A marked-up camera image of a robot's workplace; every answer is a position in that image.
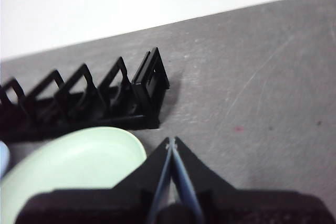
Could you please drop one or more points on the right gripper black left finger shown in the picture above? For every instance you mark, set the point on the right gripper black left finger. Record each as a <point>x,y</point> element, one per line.
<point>110,205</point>

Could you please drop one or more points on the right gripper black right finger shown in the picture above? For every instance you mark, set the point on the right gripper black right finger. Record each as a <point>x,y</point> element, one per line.
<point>236,205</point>

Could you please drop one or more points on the pale green plate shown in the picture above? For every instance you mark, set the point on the pale green plate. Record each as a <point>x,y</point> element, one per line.
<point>78,155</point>

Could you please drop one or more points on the blue plate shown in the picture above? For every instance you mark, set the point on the blue plate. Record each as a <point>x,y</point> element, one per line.
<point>3,158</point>

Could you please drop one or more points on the black plastic plate rack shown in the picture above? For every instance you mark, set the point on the black plastic plate rack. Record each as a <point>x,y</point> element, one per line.
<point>78,119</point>

